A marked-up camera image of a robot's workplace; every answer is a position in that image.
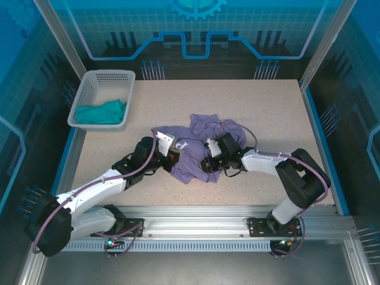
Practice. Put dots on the purple t-shirt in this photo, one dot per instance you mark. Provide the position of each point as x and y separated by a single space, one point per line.
190 166

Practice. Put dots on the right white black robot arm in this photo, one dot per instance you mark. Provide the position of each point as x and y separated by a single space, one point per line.
261 161

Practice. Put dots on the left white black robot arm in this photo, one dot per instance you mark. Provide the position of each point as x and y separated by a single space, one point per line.
89 190

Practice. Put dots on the teal cloth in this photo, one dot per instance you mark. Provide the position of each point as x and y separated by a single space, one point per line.
98 114

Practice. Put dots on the white plastic mesh basket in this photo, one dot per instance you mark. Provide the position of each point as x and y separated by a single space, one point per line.
89 86

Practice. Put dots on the small LED circuit board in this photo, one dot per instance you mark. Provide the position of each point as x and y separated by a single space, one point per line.
285 243
111 243

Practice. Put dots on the aluminium mounting rail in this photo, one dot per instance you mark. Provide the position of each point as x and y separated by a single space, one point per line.
193 221

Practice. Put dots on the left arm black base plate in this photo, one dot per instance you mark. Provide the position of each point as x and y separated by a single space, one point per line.
126 222

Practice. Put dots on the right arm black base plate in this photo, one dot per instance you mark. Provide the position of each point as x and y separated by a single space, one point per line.
256 228

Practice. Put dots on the aluminium frame post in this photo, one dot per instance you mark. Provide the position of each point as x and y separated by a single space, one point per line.
59 35
326 44

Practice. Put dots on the aluminium frame bar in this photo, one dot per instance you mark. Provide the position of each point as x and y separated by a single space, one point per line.
32 270
357 261

